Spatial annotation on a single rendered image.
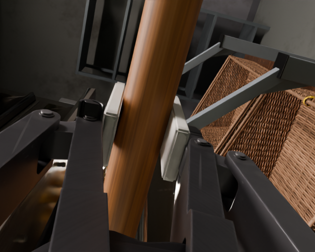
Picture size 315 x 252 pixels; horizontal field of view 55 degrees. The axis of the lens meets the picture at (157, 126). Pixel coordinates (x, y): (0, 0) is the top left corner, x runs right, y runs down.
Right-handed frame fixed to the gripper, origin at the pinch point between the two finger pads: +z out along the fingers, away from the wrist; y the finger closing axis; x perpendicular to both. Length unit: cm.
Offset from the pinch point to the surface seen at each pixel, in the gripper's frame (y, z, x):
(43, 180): -19, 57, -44
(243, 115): 43, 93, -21
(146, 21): -1.2, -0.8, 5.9
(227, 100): 16.7, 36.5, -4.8
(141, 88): -0.6, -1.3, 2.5
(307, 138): 60, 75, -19
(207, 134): 46, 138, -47
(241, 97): 19.2, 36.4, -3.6
